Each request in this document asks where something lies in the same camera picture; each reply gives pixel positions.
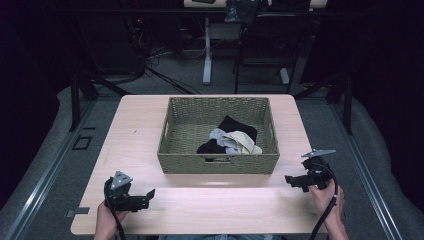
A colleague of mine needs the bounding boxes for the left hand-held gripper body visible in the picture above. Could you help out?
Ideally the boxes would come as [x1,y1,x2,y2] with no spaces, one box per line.
[103,170,149,212]

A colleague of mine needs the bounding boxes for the white desk leg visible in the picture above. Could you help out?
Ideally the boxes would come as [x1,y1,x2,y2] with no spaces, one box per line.
[202,17,214,86]

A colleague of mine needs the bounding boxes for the black cloth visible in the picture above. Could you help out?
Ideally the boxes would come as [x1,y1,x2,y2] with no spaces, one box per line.
[196,114,259,155]

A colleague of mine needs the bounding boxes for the black chair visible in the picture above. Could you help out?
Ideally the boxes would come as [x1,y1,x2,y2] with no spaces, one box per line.
[232,12,314,95]

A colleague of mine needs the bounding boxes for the black floor cables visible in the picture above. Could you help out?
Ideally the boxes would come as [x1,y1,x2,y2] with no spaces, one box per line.
[145,65,202,96]

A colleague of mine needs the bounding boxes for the black metal stand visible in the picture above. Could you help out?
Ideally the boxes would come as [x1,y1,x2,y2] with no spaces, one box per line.
[292,71,355,136]
[68,64,133,133]

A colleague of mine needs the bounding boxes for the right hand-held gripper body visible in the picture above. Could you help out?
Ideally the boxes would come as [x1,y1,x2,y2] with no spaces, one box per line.
[300,148,337,191]

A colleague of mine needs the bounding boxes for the grey tape strip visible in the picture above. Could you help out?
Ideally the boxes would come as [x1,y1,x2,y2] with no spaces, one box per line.
[65,206,91,219]

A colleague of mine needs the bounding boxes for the white desk top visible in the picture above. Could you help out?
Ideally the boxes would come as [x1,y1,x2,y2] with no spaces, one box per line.
[182,0,330,10]

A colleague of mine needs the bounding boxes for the right hand-held gripper black cable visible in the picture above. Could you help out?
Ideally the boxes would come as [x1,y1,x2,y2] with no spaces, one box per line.
[309,162,340,240]

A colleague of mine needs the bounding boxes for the left hand-held gripper black cable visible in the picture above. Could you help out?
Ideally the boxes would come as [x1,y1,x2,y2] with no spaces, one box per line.
[105,191,128,240]

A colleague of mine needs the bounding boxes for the dark bag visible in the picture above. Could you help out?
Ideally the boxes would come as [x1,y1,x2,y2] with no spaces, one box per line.
[223,0,260,24]

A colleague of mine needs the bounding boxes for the green woven basket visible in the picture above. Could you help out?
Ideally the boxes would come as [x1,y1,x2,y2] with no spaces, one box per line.
[156,96,281,175]

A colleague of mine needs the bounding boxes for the person's right hand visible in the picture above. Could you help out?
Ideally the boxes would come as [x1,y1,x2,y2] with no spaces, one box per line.
[307,179,345,228]

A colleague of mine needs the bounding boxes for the white desk foot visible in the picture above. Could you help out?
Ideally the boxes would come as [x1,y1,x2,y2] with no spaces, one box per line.
[279,67,291,86]

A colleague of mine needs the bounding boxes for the person's left hand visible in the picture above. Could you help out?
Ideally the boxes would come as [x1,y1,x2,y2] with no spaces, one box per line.
[95,200,130,234]

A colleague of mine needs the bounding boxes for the hand-held gripper black cable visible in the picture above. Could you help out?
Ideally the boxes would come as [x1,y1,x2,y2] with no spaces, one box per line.
[105,191,128,240]
[309,162,340,240]

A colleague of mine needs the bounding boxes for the light grey cloth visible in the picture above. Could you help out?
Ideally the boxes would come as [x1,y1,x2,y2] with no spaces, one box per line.
[208,127,240,156]

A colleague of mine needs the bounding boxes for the cream cloth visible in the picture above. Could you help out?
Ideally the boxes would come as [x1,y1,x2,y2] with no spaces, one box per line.
[222,130,264,156]

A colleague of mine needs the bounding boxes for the aluminium floor rail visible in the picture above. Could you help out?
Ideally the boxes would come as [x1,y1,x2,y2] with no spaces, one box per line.
[2,99,98,240]
[328,101,405,240]

